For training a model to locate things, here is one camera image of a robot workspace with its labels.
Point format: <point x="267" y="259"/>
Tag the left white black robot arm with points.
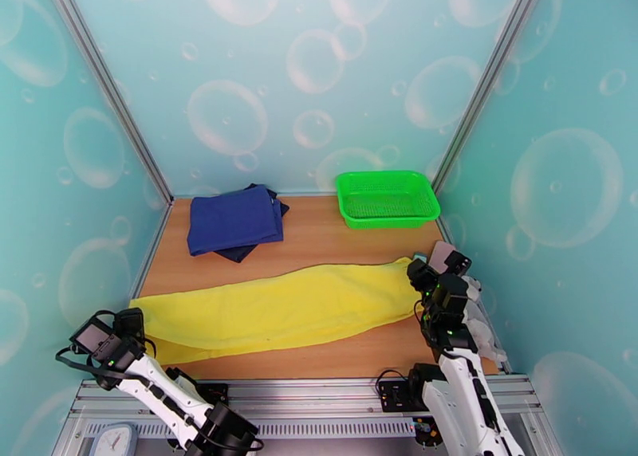
<point x="169" y="400"/>

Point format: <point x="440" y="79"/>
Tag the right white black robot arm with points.
<point x="463" y="410"/>

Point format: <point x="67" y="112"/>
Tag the aluminium corner post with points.
<point x="101" y="71"/>
<point x="493" y="71"/>

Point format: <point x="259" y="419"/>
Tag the small teal square object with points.
<point x="418" y="256"/>

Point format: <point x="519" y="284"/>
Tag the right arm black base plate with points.
<point x="394" y="395"/>

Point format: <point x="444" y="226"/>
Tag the blue alarm clock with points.
<point x="115" y="439"/>

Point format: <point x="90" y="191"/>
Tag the aluminium mounting rail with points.
<point x="299" y="395"/>

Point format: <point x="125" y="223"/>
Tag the navy folded trousers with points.
<point x="239" y="254"/>

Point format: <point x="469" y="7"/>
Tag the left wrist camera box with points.
<point x="90" y="337"/>

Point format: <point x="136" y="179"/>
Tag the green plastic mesh basket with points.
<point x="349" y="205"/>

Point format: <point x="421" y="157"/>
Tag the white grey plush toy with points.
<point x="486" y="330"/>

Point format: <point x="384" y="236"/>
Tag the yellow trousers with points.
<point x="279" y="310"/>

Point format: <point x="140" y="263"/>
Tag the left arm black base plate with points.
<point x="217" y="392"/>

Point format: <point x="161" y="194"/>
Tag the pink rounded case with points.
<point x="441" y="253"/>

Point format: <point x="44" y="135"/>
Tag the royal blue folded trousers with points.
<point x="231" y="220"/>

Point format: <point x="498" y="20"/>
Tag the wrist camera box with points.
<point x="458" y="262"/>
<point x="90" y="337"/>

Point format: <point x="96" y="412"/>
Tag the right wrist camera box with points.
<point x="458" y="262"/>

